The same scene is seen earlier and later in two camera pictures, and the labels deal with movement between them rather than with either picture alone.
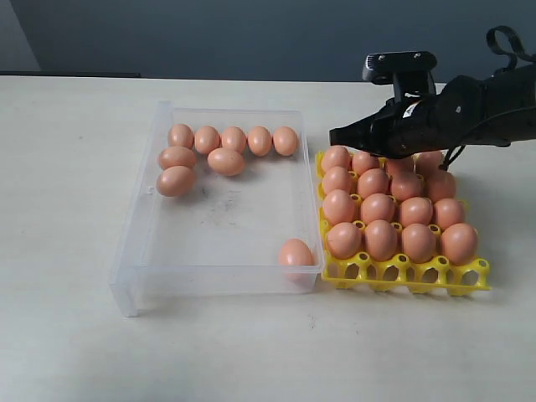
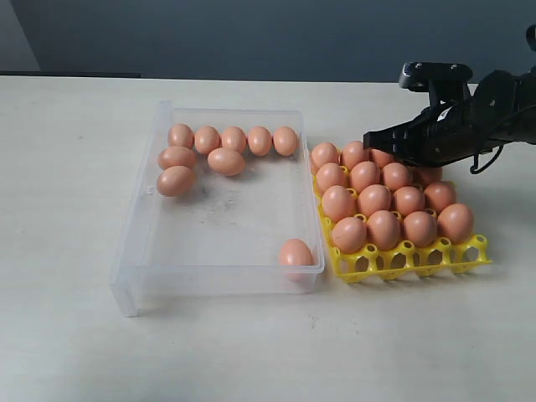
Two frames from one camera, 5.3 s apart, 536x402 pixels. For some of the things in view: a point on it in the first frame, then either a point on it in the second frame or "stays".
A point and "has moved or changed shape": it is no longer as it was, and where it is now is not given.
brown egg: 373,181 -> 363,174
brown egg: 415,210 -> 408,199
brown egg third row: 378,207 has moved or changed shape
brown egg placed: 459,243 -> 456,222
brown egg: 338,206 stays
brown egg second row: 448,212 -> 439,194
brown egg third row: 419,242 -> 420,228
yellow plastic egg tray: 399,273 -> 405,261
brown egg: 404,186 -> 395,176
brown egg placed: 400,167 has moved or changed shape
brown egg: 338,177 has moved or changed shape
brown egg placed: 336,156 -> 324,152
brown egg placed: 363,162 has moved or changed shape
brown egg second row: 343,239 has moved or changed shape
